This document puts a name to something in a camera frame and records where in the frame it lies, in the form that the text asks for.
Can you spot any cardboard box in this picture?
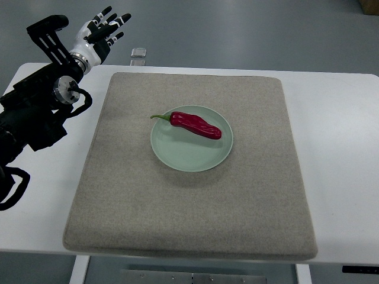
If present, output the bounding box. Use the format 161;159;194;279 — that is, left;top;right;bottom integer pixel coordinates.
359;0;379;15

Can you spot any beige fabric mat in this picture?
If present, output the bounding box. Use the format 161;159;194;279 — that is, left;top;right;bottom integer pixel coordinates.
63;73;317;261

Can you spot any clear floor socket cover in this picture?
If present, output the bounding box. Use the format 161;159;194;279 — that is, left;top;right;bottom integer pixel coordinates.
131;47;147;58

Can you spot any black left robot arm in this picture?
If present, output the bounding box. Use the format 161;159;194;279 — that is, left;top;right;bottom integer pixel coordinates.
1;15;92;211

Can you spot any light green plate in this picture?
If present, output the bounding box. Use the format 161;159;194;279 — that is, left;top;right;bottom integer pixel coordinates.
150;105;233;172

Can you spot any white table leg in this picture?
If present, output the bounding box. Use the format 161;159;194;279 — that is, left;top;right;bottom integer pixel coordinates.
69;256;90;284
296;264;312;284

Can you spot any red pepper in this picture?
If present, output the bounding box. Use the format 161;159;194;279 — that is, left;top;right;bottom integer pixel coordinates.
150;111;222;140

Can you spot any white table leg left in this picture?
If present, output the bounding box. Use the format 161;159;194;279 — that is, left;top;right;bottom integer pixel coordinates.
69;256;90;284

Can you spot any white table leg right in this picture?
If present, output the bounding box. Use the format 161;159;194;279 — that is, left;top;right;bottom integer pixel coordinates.
296;264;312;284

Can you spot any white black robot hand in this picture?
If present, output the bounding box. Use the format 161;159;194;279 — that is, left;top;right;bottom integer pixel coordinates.
70;6;131;73

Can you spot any black table control panel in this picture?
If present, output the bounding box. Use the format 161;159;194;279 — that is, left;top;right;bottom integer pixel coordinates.
342;265;379;275

